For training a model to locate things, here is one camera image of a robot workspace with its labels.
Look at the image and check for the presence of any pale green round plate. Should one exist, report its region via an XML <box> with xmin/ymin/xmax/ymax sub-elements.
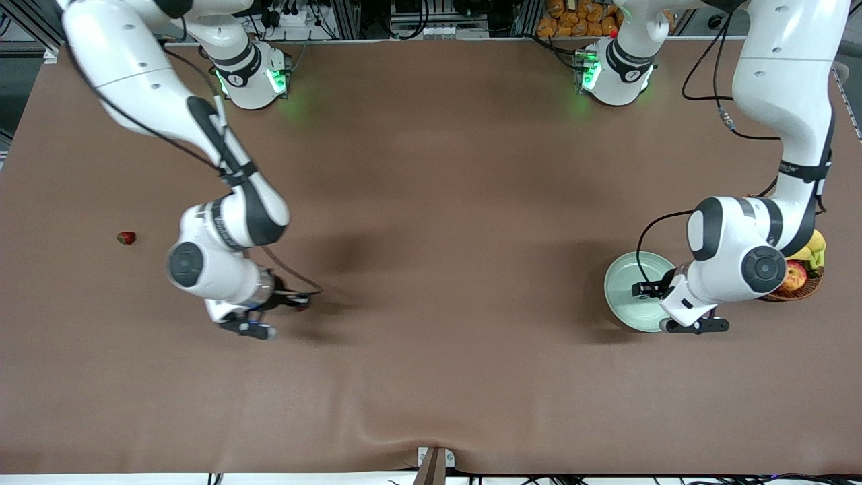
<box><xmin>603</xmin><ymin>251</ymin><xmax>682</xmax><ymax>333</ymax></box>

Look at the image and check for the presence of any red apple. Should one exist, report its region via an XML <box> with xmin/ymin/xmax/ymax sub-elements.
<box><xmin>778</xmin><ymin>261</ymin><xmax>808</xmax><ymax>293</ymax></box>

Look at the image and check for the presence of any large table cover mat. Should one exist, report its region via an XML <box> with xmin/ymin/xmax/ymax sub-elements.
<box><xmin>0</xmin><ymin>39</ymin><xmax>862</xmax><ymax>476</ymax></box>

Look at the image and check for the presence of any brown wicker basket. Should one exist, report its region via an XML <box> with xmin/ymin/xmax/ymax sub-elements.
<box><xmin>760</xmin><ymin>268</ymin><xmax>824</xmax><ymax>302</ymax></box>

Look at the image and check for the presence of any white power strip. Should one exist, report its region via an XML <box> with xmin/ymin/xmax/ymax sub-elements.
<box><xmin>259</xmin><ymin>8</ymin><xmax>312</xmax><ymax>29</ymax></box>

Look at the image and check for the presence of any bag of orange bread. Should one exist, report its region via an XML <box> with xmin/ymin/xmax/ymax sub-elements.
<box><xmin>537</xmin><ymin>0</ymin><xmax>624</xmax><ymax>38</ymax></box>

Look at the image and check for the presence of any white terminal block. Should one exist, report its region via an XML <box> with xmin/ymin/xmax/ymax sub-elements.
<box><xmin>416</xmin><ymin>25</ymin><xmax>490</xmax><ymax>39</ymax></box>

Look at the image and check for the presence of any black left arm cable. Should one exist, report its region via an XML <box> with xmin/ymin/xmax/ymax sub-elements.
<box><xmin>636</xmin><ymin>0</ymin><xmax>830</xmax><ymax>290</ymax></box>

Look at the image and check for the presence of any metal table edge bracket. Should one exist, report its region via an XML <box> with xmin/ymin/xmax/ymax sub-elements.
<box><xmin>412</xmin><ymin>446</ymin><xmax>456</xmax><ymax>485</ymax></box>

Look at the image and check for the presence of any aluminium frame post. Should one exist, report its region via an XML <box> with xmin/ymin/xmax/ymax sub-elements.
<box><xmin>513</xmin><ymin>0</ymin><xmax>545</xmax><ymax>38</ymax></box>
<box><xmin>330</xmin><ymin>0</ymin><xmax>362</xmax><ymax>40</ymax></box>

